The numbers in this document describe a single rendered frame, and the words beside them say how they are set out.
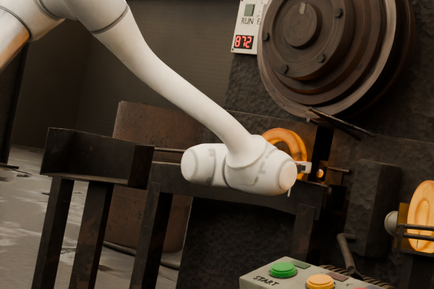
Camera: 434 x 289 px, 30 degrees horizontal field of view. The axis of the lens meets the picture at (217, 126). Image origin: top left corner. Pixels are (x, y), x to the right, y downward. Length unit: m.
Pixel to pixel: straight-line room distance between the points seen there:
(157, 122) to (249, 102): 2.44
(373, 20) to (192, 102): 0.57
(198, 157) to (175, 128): 3.09
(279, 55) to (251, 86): 0.39
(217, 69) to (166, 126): 6.45
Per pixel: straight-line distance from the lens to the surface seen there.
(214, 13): 11.68
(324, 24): 2.13
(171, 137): 4.97
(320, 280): 1.23
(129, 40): 1.74
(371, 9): 2.12
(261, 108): 2.52
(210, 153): 1.91
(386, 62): 2.08
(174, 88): 1.77
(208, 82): 11.46
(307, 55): 2.14
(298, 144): 2.23
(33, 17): 1.77
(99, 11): 1.69
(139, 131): 4.99
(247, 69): 2.59
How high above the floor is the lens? 0.80
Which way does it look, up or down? level
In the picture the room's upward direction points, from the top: 11 degrees clockwise
